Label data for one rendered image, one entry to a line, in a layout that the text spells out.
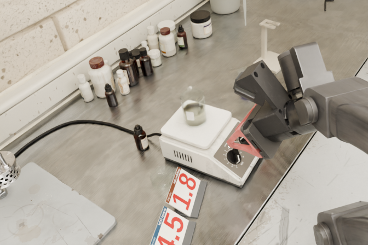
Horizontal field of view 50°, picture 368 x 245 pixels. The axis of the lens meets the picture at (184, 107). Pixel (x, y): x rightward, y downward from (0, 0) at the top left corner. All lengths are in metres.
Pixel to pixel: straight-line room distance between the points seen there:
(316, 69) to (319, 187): 0.32
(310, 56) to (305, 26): 0.76
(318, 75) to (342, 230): 0.22
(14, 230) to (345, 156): 0.70
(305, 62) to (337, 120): 0.12
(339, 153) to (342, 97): 0.42
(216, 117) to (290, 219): 0.26
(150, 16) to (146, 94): 0.32
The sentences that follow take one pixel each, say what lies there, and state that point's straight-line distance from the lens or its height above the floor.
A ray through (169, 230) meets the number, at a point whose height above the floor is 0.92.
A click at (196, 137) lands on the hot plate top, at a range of 0.81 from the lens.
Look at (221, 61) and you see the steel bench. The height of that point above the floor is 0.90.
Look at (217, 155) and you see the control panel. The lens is 0.81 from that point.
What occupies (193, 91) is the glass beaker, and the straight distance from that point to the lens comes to 0.83.
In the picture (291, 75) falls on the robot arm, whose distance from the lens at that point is 0.61.
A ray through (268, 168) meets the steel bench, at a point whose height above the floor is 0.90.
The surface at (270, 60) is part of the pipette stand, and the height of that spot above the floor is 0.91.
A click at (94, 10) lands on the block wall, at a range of 1.21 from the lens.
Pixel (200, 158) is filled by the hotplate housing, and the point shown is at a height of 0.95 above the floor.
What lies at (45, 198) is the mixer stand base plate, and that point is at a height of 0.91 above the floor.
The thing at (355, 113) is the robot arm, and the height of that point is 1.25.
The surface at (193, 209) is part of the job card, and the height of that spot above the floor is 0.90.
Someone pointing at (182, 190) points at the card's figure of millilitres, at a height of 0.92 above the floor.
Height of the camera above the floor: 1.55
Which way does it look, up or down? 39 degrees down
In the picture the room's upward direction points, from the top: 10 degrees counter-clockwise
